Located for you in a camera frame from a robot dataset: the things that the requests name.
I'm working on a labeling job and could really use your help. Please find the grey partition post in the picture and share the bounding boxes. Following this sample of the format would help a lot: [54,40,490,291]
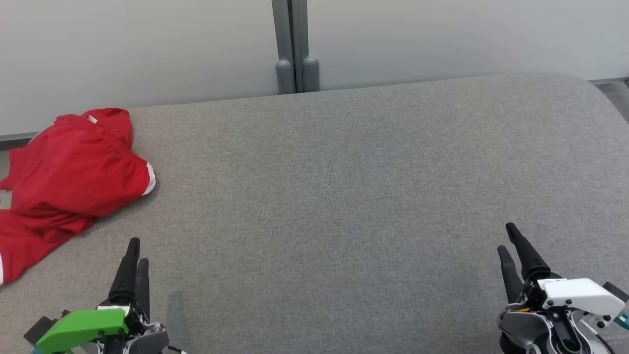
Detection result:
[272,0,308,94]

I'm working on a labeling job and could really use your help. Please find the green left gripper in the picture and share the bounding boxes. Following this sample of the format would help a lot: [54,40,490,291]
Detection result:
[36,237,151,354]

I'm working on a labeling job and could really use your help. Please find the red shorts with white stripe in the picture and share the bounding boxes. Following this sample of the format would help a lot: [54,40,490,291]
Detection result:
[0,108,157,219]

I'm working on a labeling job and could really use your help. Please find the grey rounded post cap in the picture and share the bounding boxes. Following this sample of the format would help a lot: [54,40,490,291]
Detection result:
[276,59,296,94]
[302,56,320,93]

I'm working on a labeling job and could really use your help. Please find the red basketball jersey white trim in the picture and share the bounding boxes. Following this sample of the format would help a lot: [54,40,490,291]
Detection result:
[0,209,95,286]

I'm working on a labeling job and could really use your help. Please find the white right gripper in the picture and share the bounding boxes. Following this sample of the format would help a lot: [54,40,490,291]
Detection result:
[497,222,626,329]

